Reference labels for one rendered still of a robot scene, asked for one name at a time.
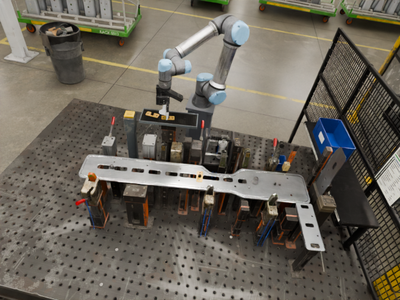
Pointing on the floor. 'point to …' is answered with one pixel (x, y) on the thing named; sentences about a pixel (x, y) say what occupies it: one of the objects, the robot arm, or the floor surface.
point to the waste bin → (64, 50)
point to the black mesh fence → (361, 144)
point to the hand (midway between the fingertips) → (167, 112)
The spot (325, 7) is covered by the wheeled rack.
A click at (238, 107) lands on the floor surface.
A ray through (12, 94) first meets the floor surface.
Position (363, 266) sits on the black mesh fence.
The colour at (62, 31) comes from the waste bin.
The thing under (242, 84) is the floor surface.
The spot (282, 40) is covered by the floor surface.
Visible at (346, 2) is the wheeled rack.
